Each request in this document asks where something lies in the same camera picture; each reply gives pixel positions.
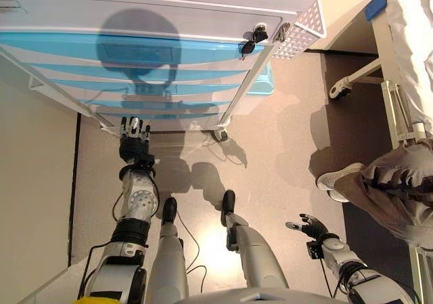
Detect grey robot torso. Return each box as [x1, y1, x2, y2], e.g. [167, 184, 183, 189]
[175, 286, 349, 304]

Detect yellow shoulder cover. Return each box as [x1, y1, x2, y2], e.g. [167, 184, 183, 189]
[74, 295, 119, 304]

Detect silver robot left leg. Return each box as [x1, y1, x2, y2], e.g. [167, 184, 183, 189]
[148, 196, 189, 304]

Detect person in grey-brown clothes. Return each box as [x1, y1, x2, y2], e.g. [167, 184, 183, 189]
[316, 137, 433, 248]

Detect blue bed corner bumper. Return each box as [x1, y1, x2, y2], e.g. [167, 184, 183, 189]
[364, 0, 388, 22]

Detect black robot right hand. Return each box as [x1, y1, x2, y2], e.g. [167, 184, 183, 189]
[286, 213, 329, 241]

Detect thin black floor cable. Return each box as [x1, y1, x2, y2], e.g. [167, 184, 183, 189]
[175, 211, 208, 294]

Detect silver cart latch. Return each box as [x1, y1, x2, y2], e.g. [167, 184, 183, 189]
[273, 22, 292, 45]

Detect silver robot right leg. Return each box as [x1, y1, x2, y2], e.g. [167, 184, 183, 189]
[220, 189, 290, 290]

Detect silver robot leg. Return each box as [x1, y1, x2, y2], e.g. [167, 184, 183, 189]
[220, 189, 290, 290]
[148, 196, 189, 304]

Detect white hospital bed frame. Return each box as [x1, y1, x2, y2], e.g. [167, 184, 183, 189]
[327, 0, 433, 304]

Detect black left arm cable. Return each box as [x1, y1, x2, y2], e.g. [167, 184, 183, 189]
[76, 242, 118, 300]

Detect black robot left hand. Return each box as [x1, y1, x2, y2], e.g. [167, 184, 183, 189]
[118, 116, 155, 165]

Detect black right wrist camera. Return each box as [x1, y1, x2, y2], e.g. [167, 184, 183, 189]
[306, 240, 324, 261]

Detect white bed sheet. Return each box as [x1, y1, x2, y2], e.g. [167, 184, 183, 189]
[385, 0, 433, 136]

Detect black key bunch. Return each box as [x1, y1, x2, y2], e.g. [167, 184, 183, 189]
[240, 26, 270, 61]

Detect white lattice side basket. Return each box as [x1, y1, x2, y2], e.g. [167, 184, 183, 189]
[270, 0, 327, 60]

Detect white and blue medical cart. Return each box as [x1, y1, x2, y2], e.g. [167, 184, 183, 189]
[0, 0, 327, 136]

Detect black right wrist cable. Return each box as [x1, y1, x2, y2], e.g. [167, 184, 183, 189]
[319, 258, 343, 299]

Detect light blue lidded waste bin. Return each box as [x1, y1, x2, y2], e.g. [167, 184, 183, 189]
[233, 62, 275, 115]

